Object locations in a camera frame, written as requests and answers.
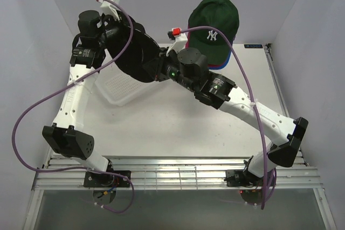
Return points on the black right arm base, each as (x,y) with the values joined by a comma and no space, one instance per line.
(239,178)

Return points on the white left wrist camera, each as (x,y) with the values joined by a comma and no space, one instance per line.
(109,9)

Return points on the blue baseball cap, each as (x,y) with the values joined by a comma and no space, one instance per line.
(221,66)

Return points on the aluminium rail frame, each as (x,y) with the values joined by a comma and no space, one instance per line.
(178,151)

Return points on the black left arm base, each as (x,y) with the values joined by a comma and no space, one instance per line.
(93,180)

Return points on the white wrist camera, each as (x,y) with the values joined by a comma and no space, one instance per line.
(179,40)
(109,9)

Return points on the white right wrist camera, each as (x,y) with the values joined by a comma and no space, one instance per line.
(179,40)

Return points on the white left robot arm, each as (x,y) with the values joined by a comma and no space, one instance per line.
(97,32)

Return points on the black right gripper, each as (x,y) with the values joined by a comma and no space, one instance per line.
(154,67)

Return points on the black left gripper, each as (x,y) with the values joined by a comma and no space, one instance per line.
(124,26)

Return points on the black baseball cap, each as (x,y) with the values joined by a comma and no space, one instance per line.
(219,15)

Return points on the white plastic basket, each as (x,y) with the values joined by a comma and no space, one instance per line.
(119,88)

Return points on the magenta baseball cap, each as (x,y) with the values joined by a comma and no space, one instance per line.
(210,43)

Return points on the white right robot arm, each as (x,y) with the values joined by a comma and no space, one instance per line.
(189,69)

